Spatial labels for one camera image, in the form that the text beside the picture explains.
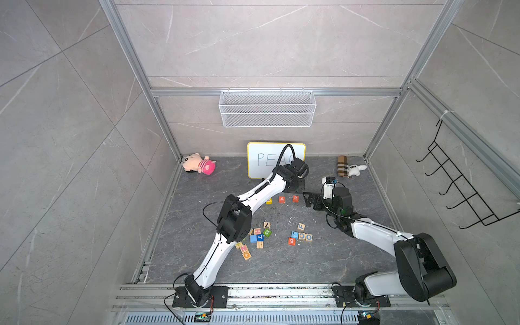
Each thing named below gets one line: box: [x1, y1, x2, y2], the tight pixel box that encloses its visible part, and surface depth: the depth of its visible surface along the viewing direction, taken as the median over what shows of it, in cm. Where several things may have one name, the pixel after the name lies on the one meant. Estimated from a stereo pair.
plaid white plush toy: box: [337, 155, 368, 179], surface depth 113 cm
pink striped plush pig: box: [182, 152, 217, 176], surface depth 110 cm
